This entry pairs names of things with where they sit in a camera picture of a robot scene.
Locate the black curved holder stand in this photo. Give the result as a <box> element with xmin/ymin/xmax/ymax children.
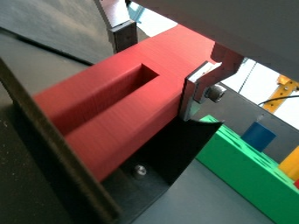
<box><xmin>0</xmin><ymin>59</ymin><xmax>222</xmax><ymax>224</ymax></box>

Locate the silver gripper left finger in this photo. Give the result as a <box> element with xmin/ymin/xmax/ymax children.
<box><xmin>94</xmin><ymin>0</ymin><xmax>138</xmax><ymax>53</ymax></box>

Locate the yellow star prism peg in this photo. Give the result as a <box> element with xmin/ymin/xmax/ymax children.
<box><xmin>278</xmin><ymin>146</ymin><xmax>299</xmax><ymax>181</ymax></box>

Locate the red double-square block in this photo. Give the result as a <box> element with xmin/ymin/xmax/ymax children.
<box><xmin>34</xmin><ymin>25</ymin><xmax>214</xmax><ymax>180</ymax></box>

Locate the yellow clamp bracket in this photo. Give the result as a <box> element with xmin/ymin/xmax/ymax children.
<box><xmin>262</xmin><ymin>74</ymin><xmax>299</xmax><ymax>113</ymax></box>

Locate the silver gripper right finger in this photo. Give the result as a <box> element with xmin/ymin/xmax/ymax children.
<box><xmin>179</xmin><ymin>43</ymin><xmax>245</xmax><ymax>121</ymax></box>

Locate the green foam shape board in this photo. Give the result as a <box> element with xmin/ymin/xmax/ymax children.
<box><xmin>197</xmin><ymin>125</ymin><xmax>299</xmax><ymax>224</ymax></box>

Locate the red cylinder peg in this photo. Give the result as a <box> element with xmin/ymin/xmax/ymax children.
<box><xmin>294</xmin><ymin>179</ymin><xmax>299</xmax><ymax>189</ymax></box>

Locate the blue cylinder peg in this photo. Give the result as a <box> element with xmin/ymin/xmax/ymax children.
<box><xmin>241</xmin><ymin>122</ymin><xmax>277</xmax><ymax>151</ymax></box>

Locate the black cable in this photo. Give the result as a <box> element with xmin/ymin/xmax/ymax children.
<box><xmin>257</xmin><ymin>94</ymin><xmax>299</xmax><ymax>107</ymax></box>

